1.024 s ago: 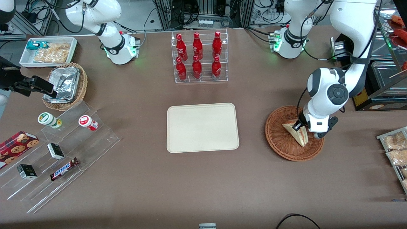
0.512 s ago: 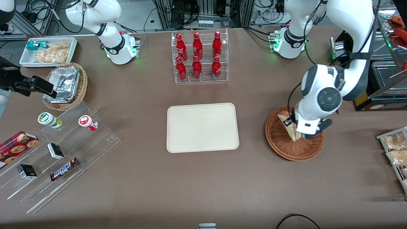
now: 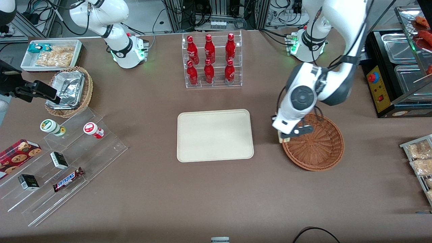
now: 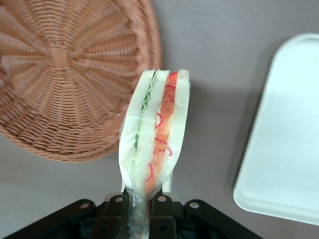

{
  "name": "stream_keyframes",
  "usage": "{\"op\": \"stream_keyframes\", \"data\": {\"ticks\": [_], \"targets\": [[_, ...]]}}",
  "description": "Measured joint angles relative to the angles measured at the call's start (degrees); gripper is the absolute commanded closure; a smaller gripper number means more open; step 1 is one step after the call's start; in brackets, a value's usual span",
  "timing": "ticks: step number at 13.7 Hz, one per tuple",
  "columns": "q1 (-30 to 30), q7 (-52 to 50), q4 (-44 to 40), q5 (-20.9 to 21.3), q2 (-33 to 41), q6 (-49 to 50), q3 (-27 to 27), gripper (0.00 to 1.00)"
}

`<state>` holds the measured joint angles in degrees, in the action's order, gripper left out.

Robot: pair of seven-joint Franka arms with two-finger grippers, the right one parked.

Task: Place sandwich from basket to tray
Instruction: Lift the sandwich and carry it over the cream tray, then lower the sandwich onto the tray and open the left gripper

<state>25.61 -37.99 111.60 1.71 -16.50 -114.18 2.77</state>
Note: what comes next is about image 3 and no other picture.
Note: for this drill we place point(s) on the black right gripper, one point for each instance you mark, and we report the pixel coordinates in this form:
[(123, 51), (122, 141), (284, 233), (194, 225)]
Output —
[(9, 82)]

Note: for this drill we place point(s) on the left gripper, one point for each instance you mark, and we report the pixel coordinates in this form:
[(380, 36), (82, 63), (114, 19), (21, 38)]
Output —
[(272, 117)]

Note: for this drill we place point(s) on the beige sandwich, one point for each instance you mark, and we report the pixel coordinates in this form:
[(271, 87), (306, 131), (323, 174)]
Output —
[(281, 138)]

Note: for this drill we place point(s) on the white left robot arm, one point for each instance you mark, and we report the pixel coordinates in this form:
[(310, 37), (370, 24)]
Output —
[(341, 20)]

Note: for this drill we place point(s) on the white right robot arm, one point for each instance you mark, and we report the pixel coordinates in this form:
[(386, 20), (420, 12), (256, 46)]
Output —
[(121, 47)]

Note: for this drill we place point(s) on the brown round wicker basket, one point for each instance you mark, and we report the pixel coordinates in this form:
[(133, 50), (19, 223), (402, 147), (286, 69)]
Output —
[(317, 148)]

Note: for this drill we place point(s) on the white rectangular snack tray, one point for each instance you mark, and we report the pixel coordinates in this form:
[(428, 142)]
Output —
[(25, 62)]

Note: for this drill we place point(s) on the aluminium foil tray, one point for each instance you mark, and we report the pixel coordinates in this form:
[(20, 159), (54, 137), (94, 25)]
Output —
[(69, 87)]

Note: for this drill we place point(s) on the light wicker basket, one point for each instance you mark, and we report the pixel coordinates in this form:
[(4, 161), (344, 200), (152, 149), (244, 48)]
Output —
[(87, 91)]

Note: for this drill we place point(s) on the cream rectangular plastic tray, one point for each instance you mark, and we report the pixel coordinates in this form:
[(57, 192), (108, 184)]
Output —
[(216, 135)]

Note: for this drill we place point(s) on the jar with green sunflower lid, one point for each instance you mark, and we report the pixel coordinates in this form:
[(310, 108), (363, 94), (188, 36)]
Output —
[(50, 127)]

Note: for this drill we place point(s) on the clear bag of chips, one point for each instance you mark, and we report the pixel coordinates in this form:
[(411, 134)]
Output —
[(55, 56)]

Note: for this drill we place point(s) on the teal snack packet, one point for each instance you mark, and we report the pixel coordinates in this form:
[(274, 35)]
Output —
[(37, 48)]

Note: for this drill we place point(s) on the red plaid cookie box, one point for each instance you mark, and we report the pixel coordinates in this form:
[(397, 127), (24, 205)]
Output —
[(17, 155)]

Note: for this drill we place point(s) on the jar with red lid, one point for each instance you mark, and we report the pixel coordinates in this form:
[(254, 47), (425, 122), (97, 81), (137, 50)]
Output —
[(92, 130)]

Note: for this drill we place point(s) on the black box with white label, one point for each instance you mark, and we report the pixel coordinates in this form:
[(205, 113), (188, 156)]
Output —
[(59, 160)]

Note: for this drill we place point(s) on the clear acrylic stepped display stand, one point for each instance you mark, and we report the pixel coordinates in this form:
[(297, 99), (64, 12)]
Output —
[(101, 148)]

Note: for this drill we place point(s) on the black box with Face print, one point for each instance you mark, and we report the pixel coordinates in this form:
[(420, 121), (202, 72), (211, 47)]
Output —
[(28, 182)]

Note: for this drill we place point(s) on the red cola bottle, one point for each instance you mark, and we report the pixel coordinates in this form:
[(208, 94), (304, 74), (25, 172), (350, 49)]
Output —
[(209, 71), (209, 49), (230, 47), (192, 49), (192, 74), (230, 71)]

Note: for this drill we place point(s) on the Snickers chocolate bar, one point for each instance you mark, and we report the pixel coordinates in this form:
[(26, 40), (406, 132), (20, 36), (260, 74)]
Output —
[(67, 180)]

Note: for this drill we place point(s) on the clear acrylic bottle rack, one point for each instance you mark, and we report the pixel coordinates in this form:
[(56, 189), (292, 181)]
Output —
[(217, 82)]

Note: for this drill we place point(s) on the black food warmer appliance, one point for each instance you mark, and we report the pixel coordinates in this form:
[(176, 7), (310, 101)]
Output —
[(381, 91)]

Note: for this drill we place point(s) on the stainless steel pan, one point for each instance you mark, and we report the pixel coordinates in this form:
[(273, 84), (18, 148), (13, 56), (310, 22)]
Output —
[(410, 81), (398, 47)]

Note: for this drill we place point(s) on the clear bag of bread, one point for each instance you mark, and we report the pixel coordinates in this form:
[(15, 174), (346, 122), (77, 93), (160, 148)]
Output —
[(428, 183), (429, 195), (420, 150), (423, 167)]

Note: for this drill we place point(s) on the white power strip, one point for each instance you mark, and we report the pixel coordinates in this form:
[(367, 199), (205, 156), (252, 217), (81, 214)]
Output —
[(218, 24)]

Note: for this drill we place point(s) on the red sausage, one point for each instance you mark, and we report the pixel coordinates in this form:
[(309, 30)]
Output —
[(422, 21), (426, 34)]

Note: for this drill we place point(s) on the grey metal bracket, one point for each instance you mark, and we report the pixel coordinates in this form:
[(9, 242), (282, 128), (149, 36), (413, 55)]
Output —
[(220, 240)]

